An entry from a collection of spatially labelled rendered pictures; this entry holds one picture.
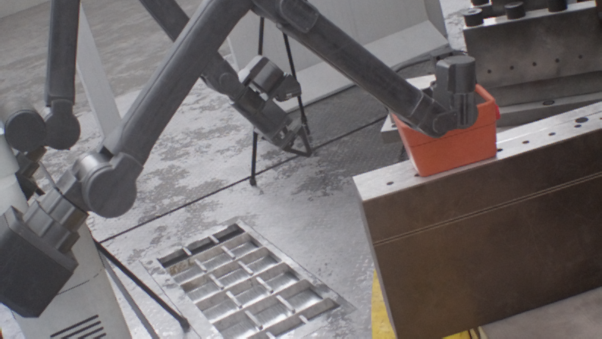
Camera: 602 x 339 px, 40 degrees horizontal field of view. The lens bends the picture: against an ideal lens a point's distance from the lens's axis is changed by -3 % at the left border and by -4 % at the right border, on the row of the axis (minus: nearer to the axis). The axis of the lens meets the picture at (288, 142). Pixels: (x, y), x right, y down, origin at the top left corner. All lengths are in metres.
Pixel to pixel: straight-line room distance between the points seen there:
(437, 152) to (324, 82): 3.08
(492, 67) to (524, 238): 1.08
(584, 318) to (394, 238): 0.45
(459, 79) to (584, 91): 1.43
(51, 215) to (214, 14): 0.38
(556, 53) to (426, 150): 1.17
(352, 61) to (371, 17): 3.61
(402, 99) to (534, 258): 0.57
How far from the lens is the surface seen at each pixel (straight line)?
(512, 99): 2.95
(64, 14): 1.67
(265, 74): 1.80
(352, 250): 3.02
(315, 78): 4.78
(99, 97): 4.52
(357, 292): 2.76
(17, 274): 1.26
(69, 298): 1.46
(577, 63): 2.81
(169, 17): 1.72
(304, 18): 1.30
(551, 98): 2.94
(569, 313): 1.91
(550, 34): 2.78
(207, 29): 1.26
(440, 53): 1.58
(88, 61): 4.48
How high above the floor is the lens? 1.40
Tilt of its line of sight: 19 degrees down
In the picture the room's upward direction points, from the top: 16 degrees counter-clockwise
